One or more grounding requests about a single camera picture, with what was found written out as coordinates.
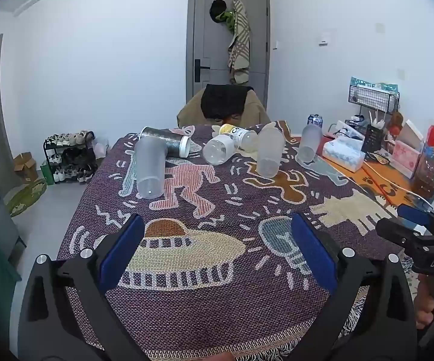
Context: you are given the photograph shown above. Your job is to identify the black hat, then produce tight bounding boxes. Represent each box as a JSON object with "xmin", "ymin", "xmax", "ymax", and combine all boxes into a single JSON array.
[{"xmin": 209, "ymin": 0, "xmax": 227, "ymax": 22}]

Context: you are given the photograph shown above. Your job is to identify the white power strip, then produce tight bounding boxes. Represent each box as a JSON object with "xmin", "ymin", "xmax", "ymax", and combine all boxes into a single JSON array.
[{"xmin": 328, "ymin": 120, "xmax": 364, "ymax": 139}]

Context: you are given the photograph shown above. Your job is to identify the cardboard box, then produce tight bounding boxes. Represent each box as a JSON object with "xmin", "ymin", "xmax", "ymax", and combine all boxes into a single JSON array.
[{"xmin": 13, "ymin": 152, "xmax": 38, "ymax": 184}]

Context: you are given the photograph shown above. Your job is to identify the black door lock handle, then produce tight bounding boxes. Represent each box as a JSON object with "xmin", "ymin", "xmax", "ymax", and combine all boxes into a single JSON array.
[{"xmin": 195, "ymin": 59, "xmax": 210, "ymax": 82}]

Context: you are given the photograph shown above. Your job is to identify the brown plush toy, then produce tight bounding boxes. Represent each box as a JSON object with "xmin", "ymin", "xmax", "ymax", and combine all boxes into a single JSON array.
[{"xmin": 386, "ymin": 111, "xmax": 405, "ymax": 134}]

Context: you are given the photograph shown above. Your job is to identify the green paper bag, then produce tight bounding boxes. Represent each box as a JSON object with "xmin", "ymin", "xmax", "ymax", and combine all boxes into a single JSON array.
[{"xmin": 40, "ymin": 160, "xmax": 55, "ymax": 186}]

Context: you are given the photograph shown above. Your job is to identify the large frosted plastic cup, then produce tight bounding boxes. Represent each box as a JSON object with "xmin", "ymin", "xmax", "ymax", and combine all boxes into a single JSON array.
[{"xmin": 133, "ymin": 134, "xmax": 166, "ymax": 200}]

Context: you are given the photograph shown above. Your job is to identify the black shoe rack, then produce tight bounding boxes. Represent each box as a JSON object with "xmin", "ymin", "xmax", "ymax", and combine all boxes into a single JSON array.
[{"xmin": 43, "ymin": 131, "xmax": 98, "ymax": 185}]

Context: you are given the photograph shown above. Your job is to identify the black pen holder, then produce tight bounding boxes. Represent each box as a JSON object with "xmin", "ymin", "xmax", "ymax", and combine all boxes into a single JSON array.
[{"xmin": 360, "ymin": 124, "xmax": 386, "ymax": 155}]

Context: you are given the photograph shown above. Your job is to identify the rows of shoes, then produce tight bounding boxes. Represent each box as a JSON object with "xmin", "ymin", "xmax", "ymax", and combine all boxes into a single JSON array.
[{"xmin": 46, "ymin": 130, "xmax": 96, "ymax": 184}]

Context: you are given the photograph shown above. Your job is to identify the clear cup yellow lid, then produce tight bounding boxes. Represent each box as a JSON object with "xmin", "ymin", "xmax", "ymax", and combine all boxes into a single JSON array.
[{"xmin": 219, "ymin": 124, "xmax": 259, "ymax": 153}]

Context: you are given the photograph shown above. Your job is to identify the green plush toy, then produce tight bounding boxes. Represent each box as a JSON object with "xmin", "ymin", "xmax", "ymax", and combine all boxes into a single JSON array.
[{"xmin": 217, "ymin": 11, "xmax": 236, "ymax": 32}]

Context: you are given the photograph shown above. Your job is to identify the white cable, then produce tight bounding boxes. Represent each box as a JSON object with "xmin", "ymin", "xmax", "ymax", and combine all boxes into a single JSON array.
[{"xmin": 363, "ymin": 162, "xmax": 434, "ymax": 213}]

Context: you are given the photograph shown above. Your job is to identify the printed woven blanket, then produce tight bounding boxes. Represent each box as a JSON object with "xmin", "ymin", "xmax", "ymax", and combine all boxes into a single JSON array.
[{"xmin": 57, "ymin": 120, "xmax": 403, "ymax": 361}]

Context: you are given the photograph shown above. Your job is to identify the silver glitter cup white lid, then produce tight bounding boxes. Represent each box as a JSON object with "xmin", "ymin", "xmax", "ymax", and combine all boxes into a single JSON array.
[{"xmin": 139, "ymin": 126, "xmax": 191, "ymax": 159}]

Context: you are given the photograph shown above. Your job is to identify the beige plaid scarf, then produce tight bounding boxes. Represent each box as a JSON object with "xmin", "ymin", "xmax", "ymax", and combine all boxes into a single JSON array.
[{"xmin": 227, "ymin": 0, "xmax": 251, "ymax": 85}]

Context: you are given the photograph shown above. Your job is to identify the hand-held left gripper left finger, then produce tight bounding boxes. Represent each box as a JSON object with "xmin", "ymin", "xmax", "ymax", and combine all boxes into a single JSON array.
[{"xmin": 18, "ymin": 214, "xmax": 151, "ymax": 361}]

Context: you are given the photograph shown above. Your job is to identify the pink box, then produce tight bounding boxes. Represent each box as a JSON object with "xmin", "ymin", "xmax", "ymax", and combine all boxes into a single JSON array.
[{"xmin": 392, "ymin": 140, "xmax": 425, "ymax": 180}]

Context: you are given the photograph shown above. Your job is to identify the brown covered chair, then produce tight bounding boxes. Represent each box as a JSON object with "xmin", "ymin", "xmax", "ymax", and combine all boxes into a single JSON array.
[{"xmin": 177, "ymin": 87, "xmax": 271, "ymax": 128}]

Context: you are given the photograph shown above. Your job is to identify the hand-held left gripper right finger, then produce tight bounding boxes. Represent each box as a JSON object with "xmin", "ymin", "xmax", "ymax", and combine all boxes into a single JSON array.
[{"xmin": 290, "ymin": 211, "xmax": 418, "ymax": 361}]

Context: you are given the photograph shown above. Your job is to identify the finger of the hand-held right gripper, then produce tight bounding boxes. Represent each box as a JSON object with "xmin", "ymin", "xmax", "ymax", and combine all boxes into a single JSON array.
[
  {"xmin": 375, "ymin": 217, "xmax": 434, "ymax": 252},
  {"xmin": 396, "ymin": 204, "xmax": 434, "ymax": 234}
]

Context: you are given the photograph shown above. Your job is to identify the black wire wall basket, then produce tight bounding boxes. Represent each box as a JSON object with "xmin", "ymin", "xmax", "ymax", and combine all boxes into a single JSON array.
[{"xmin": 348, "ymin": 85, "xmax": 400, "ymax": 114}]

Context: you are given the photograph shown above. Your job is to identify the round green floor mat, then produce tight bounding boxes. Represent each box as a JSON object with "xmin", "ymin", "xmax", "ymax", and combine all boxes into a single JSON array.
[{"xmin": 5, "ymin": 178, "xmax": 48, "ymax": 218}]

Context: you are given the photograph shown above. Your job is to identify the orange paw print mat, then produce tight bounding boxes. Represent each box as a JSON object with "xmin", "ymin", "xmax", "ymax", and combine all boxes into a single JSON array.
[{"xmin": 326, "ymin": 158, "xmax": 433, "ymax": 215}]

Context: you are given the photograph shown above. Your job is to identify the grey panelled door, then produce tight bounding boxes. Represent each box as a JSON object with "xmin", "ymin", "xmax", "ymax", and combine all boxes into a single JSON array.
[{"xmin": 185, "ymin": 0, "xmax": 271, "ymax": 110}]

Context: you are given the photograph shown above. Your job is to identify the white blue tissue box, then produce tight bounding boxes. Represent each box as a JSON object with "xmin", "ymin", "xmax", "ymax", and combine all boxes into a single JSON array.
[{"xmin": 322, "ymin": 137, "xmax": 365, "ymax": 172}]

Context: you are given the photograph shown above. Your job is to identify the clear plastic cup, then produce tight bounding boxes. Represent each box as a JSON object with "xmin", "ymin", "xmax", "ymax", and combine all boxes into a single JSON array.
[{"xmin": 202, "ymin": 134, "xmax": 240, "ymax": 165}]

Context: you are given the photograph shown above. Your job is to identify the striped black white cloth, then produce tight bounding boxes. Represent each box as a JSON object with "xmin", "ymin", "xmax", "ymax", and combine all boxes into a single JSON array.
[{"xmin": 337, "ymin": 286, "xmax": 370, "ymax": 343}]

